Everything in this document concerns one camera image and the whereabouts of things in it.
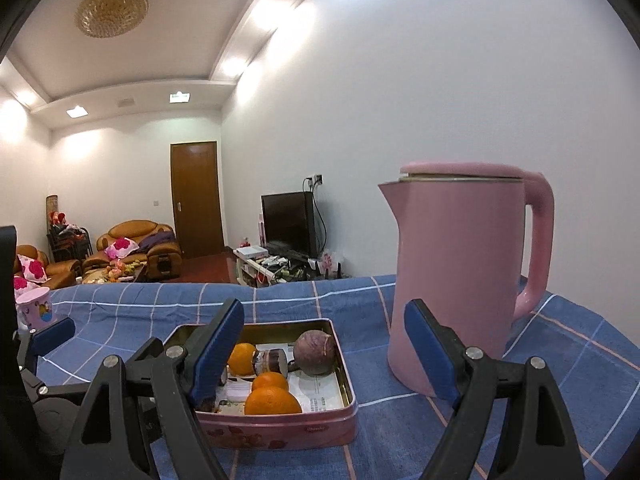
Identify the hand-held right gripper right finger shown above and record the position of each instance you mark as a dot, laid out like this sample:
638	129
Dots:
432	355

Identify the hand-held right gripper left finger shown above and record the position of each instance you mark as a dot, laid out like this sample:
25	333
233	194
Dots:
217	355

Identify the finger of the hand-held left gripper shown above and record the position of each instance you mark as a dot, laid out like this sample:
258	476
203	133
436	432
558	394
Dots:
147	350
52	335

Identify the small orange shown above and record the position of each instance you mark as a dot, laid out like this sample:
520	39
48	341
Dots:
243	358
270	381

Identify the large orange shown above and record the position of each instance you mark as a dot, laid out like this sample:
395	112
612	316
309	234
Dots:
272	402

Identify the purple beet root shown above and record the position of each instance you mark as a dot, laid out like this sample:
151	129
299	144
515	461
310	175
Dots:
315	352

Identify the pink tin box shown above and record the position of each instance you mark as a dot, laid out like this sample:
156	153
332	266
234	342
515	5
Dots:
280	430

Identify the pink cartoon mug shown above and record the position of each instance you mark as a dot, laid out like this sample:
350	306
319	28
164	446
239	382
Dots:
35	310

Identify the blue plaid cloth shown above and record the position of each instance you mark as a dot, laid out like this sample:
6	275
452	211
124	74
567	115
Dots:
150	305

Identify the pink floral pillow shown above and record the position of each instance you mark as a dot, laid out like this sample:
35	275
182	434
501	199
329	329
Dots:
24	285
120	246
32	267

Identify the cluttered coffee table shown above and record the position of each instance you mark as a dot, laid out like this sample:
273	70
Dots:
115	272

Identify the pink electric kettle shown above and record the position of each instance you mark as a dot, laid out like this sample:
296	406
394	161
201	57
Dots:
450	270

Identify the brown leather armchair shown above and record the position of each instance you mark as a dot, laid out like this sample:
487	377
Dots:
160	260

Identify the black rack with clutter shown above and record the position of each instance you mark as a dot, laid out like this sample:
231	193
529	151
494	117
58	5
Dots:
67	242

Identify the white television stand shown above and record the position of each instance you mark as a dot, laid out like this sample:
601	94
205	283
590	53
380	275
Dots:
265	267

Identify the printed paper leaflet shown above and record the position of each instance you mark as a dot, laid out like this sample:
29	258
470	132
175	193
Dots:
320	392

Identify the white flat box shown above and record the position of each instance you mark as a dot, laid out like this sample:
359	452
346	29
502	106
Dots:
251	251

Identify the purple blanket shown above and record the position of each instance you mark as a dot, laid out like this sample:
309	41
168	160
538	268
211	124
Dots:
156	240

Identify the black router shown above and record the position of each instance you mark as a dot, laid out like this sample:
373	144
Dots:
330	269

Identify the black television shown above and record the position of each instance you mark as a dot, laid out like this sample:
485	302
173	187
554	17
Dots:
287	220

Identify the brown wooden door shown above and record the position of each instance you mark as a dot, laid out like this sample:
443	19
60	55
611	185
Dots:
197	200

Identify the square ceiling light panel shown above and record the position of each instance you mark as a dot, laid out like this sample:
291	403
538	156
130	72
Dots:
179	96
76	111

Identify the round gold ceiling lamp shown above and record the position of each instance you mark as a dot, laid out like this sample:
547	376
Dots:
112	10

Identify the wall power outlet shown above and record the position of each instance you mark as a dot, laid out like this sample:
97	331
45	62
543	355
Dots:
314	180

